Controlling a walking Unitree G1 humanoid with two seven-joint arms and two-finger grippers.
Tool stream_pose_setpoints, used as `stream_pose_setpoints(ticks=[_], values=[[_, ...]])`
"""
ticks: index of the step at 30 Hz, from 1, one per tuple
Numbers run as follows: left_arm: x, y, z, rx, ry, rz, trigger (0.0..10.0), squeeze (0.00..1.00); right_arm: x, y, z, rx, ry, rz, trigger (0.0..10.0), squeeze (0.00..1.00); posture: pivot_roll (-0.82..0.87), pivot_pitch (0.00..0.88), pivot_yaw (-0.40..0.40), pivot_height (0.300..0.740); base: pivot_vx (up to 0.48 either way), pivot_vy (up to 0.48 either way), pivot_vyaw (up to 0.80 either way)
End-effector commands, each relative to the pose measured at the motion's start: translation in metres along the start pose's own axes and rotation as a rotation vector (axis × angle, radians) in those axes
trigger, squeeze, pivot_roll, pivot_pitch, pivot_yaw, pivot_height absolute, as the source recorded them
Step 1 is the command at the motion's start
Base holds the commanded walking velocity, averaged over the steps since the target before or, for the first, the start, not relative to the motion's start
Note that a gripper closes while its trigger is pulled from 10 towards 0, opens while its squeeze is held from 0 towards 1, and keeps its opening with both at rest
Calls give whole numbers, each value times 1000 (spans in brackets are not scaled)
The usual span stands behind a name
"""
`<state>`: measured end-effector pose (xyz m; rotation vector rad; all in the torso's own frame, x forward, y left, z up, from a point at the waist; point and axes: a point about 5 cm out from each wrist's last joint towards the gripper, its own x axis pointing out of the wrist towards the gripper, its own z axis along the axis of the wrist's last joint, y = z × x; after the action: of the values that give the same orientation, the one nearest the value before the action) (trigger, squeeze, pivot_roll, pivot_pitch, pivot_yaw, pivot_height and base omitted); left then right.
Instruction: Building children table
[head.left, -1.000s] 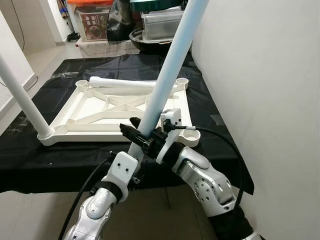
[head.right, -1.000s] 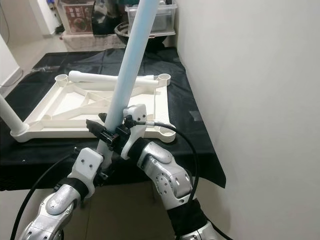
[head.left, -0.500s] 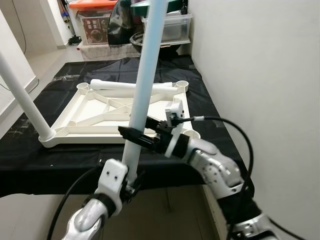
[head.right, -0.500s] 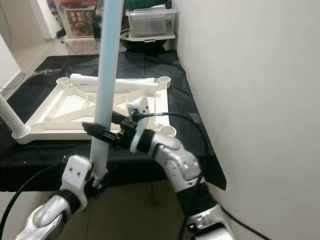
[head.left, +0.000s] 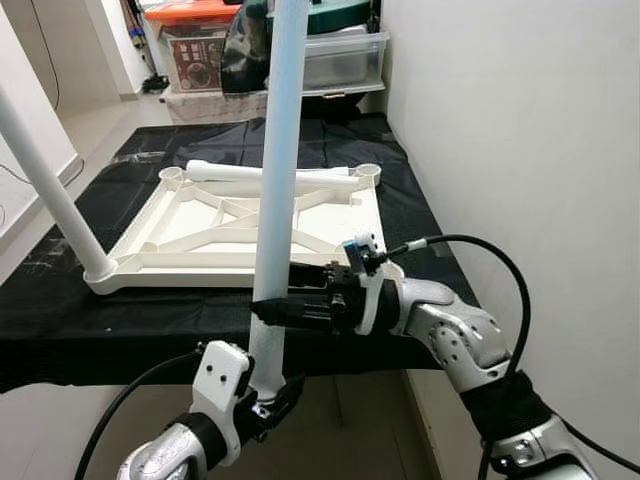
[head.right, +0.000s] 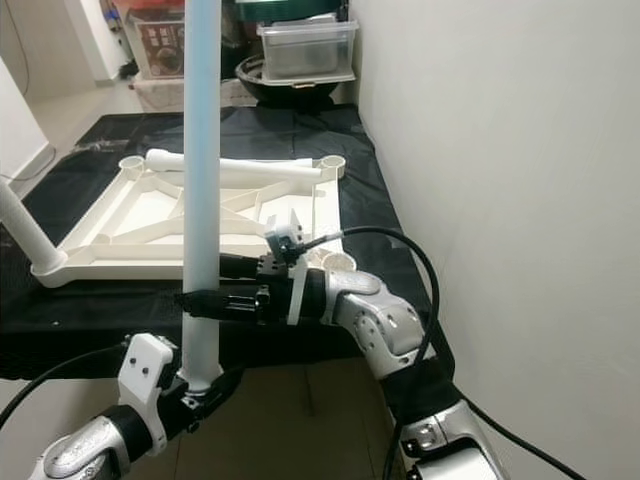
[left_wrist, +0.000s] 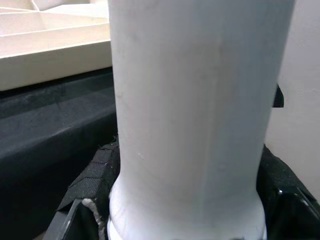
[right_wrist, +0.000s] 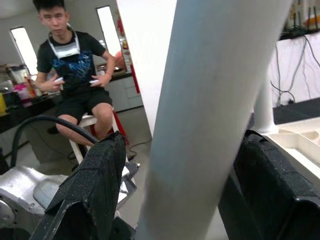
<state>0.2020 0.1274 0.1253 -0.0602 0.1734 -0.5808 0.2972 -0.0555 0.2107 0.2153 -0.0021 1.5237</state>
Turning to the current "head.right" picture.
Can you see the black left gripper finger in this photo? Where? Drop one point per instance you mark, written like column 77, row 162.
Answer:
column 227, row 388

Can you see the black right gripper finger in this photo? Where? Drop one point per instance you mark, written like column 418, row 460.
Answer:
column 205, row 305

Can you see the white plastic table leg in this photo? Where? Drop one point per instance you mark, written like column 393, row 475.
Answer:
column 30, row 235
column 260, row 168
column 202, row 150

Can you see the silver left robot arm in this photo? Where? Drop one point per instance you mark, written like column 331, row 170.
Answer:
column 85, row 450

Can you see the cream plastic table top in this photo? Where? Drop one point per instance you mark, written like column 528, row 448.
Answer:
column 120, row 265

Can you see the black tablecloth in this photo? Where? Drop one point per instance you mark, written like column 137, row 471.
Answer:
column 80, row 320

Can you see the small clear tape patch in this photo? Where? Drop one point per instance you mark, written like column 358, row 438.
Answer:
column 105, row 148

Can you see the black round basin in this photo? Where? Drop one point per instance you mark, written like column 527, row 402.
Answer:
column 290, row 95

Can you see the beige patterned bench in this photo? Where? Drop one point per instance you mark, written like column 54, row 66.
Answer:
column 160, row 92

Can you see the clear plastic storage container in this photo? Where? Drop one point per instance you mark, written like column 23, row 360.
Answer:
column 305, row 52

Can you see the black plastic bag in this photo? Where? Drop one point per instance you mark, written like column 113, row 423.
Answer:
column 238, row 45

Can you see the dark floor mop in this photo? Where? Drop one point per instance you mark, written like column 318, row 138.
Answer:
column 128, row 70

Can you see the clear box with orange lid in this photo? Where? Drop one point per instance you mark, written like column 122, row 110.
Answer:
column 160, row 45

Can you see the green pot lid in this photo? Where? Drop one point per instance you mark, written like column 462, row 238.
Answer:
column 290, row 8

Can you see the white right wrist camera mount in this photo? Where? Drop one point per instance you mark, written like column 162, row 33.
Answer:
column 295, row 300

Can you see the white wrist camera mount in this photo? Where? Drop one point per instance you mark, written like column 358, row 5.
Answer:
column 295, row 300
column 145, row 375

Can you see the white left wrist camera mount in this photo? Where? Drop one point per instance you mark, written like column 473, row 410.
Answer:
column 145, row 375

